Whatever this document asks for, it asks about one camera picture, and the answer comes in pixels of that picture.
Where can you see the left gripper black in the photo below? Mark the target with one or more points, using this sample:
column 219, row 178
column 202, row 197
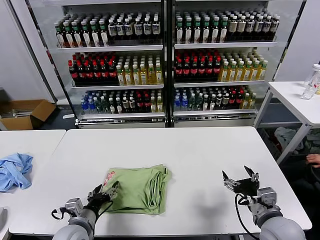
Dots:
column 98, row 200

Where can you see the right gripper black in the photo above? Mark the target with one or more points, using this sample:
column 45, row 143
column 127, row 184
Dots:
column 247, row 186

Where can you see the light green T-shirt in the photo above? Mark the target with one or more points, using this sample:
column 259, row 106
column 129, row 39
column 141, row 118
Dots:
column 135, row 190

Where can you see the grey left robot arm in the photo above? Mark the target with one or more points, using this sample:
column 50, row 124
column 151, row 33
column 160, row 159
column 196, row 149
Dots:
column 80, row 225

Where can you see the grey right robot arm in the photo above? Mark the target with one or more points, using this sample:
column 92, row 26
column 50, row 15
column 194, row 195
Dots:
column 280, row 225

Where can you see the bystander bare hand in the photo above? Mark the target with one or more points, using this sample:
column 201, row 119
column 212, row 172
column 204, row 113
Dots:
column 315, row 160

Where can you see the grey cloth pile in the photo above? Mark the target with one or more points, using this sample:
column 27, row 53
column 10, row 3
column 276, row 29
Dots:
column 284, row 137

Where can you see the person in black clothing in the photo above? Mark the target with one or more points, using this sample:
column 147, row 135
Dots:
column 300, row 175

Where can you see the beverage cooler cabinet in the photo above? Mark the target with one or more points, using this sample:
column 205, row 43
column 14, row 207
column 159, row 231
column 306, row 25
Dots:
column 119, row 121
column 214, row 120

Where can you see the white cooler shelf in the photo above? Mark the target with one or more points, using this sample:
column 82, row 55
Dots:
column 109, row 48
column 116, row 87
column 224, row 45
column 214, row 113
column 219, row 84
column 119, row 115

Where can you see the green cap yellow drink bottle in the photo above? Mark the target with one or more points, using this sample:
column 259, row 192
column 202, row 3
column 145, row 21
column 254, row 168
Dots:
column 151, row 77
column 254, row 72
column 239, row 73
column 158, row 76
column 232, row 73
column 135, row 78
column 247, row 73
column 224, row 73
column 246, row 102
column 128, row 78
column 262, row 72
column 253, row 102
column 143, row 77
column 120, row 78
column 153, row 105
column 159, row 105

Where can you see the red cap cola bottle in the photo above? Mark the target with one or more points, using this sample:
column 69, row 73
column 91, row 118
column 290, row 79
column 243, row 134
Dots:
column 104, row 74
column 194, row 71
column 201, row 71
column 111, row 74
column 140, row 105
column 96, row 74
column 240, row 101
column 186, row 71
column 217, row 71
column 88, row 74
column 178, row 71
column 147, row 105
column 233, row 102
column 73, row 74
column 81, row 74
column 209, row 71

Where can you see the white cap dark drink bottle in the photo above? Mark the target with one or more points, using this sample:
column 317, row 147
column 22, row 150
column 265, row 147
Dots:
column 125, row 106
column 131, row 105
column 212, row 103
column 112, row 107
column 218, row 103
column 205, row 104
column 118, row 107
column 225, row 102

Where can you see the teal cloth heap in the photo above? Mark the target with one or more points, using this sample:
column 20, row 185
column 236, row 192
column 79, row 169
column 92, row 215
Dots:
column 312, row 141

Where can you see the small white floor object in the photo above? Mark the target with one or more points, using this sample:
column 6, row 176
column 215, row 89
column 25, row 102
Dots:
column 68, row 116

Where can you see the green tinted water bottle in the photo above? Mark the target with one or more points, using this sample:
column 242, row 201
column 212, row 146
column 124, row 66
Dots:
column 105, row 106
column 99, row 106

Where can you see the blue drink bottle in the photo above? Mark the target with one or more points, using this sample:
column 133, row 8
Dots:
column 184, row 104
column 177, row 104
column 83, row 105
column 91, row 105

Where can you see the crumpled light blue garment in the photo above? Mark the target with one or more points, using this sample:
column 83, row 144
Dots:
column 14, row 172

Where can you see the white side table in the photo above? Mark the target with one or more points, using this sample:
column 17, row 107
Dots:
column 295, row 100

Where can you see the clear plastic water bottle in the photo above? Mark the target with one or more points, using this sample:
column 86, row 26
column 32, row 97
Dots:
column 308, row 93

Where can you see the open cardboard box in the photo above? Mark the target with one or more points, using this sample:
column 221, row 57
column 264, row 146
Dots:
column 19, row 122

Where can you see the silver metal rods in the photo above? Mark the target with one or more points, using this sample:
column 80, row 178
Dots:
column 20, row 113

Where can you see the red and yellow packet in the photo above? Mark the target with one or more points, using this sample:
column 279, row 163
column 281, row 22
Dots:
column 318, row 86

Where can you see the clear jar with white lid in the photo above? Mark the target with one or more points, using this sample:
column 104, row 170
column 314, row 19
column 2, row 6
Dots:
column 315, row 75

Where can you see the green cap white label bottle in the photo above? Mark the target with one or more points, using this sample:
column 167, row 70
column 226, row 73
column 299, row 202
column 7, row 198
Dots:
column 95, row 37
column 197, row 33
column 214, row 33
column 60, row 38
column 205, row 33
column 86, row 37
column 69, row 38
column 188, row 33
column 179, row 33
column 77, row 38
column 104, row 37
column 223, row 32

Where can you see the open glass cooler door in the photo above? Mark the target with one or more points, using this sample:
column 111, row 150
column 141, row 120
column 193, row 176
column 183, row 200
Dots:
column 287, row 37
column 39, row 50

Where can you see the white cap beige label bottle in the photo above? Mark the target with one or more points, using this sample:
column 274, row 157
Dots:
column 232, row 27
column 241, row 27

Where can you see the white cap navy label bottle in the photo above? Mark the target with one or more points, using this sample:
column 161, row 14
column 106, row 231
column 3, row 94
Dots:
column 249, row 27
column 128, row 30
column 138, row 30
column 155, row 29
column 146, row 30
column 258, row 27
column 120, row 30
column 112, row 31
column 275, row 26
column 266, row 26

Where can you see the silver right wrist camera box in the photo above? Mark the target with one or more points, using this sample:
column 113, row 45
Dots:
column 267, row 197

